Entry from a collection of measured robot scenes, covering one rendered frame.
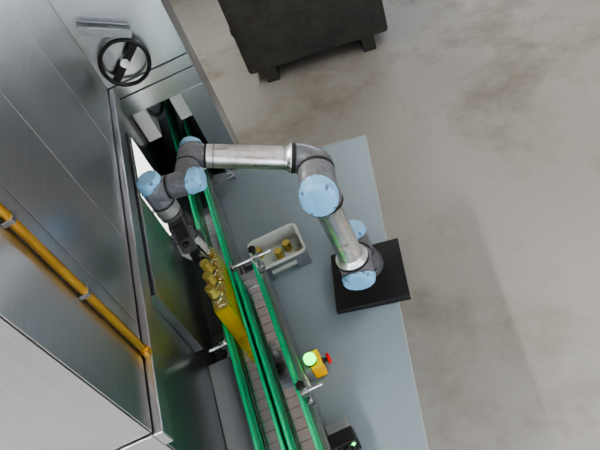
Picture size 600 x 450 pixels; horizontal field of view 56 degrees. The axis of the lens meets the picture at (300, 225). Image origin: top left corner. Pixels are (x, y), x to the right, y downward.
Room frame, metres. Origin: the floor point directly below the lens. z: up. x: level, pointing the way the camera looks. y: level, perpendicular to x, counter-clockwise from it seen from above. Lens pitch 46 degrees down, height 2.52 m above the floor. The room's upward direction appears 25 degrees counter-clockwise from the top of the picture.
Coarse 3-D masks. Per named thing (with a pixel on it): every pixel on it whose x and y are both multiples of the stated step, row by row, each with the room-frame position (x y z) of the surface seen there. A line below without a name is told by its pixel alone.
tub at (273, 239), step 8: (288, 224) 1.67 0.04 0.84; (272, 232) 1.66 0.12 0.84; (280, 232) 1.66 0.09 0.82; (288, 232) 1.66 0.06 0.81; (296, 232) 1.60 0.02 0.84; (256, 240) 1.66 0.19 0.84; (264, 240) 1.66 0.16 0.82; (272, 240) 1.66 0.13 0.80; (280, 240) 1.66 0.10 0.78; (296, 240) 1.63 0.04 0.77; (264, 248) 1.66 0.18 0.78; (272, 248) 1.65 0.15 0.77; (304, 248) 1.51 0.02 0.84; (264, 256) 1.62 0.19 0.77; (272, 256) 1.60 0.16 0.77; (288, 256) 1.50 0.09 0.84; (256, 264) 1.54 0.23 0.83; (264, 264) 1.58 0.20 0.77; (272, 264) 1.50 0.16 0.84
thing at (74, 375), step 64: (0, 0) 1.78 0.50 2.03; (0, 64) 1.45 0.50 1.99; (64, 64) 1.96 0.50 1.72; (0, 128) 1.19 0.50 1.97; (64, 128) 1.53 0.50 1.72; (128, 128) 2.22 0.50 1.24; (0, 192) 0.98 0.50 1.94; (64, 192) 1.22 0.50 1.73; (128, 192) 1.58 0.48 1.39; (0, 256) 0.82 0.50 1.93; (64, 256) 0.98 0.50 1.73; (128, 256) 1.26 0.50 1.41; (0, 320) 0.69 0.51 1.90; (64, 320) 0.80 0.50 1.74; (128, 320) 0.98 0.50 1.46; (0, 384) 0.69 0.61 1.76; (64, 384) 0.69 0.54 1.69; (128, 384) 0.77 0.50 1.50; (192, 384) 0.99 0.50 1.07; (0, 448) 0.69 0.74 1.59; (64, 448) 0.69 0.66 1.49; (128, 448) 0.68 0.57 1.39; (192, 448) 0.74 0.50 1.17
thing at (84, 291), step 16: (0, 208) 0.90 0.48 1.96; (16, 224) 0.90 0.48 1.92; (32, 240) 0.90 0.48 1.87; (48, 256) 0.90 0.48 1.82; (64, 272) 0.90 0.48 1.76; (80, 288) 0.90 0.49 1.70; (96, 304) 0.90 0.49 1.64; (112, 320) 0.90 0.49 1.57; (128, 336) 0.90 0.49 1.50; (144, 352) 0.90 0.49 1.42
